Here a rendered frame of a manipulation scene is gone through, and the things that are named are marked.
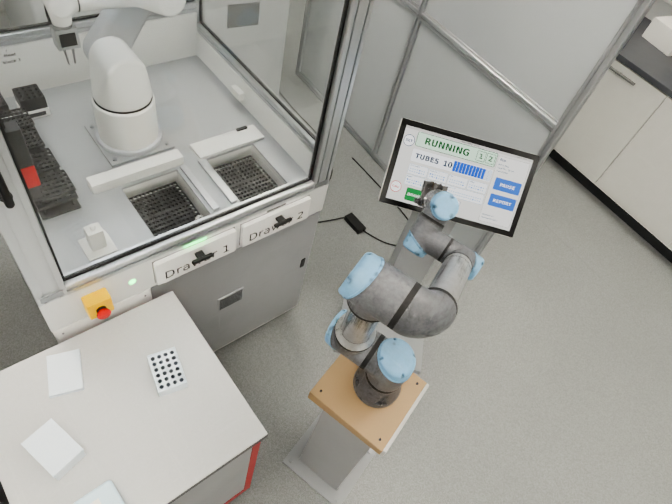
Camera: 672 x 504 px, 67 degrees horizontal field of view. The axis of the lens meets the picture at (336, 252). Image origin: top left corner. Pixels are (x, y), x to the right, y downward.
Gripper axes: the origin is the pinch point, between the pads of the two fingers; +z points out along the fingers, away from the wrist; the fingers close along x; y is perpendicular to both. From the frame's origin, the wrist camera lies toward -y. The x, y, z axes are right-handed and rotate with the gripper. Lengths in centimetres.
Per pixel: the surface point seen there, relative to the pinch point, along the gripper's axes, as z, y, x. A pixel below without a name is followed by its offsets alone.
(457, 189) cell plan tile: 14.7, 6.9, -13.1
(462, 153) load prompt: 14.6, 19.7, -10.9
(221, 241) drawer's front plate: -7, -30, 62
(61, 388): -40, -75, 90
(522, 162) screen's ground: 14.7, 22.3, -32.7
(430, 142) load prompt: 14.6, 20.4, 1.4
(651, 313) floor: 128, -35, -177
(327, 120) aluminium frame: -6.5, 17.1, 38.1
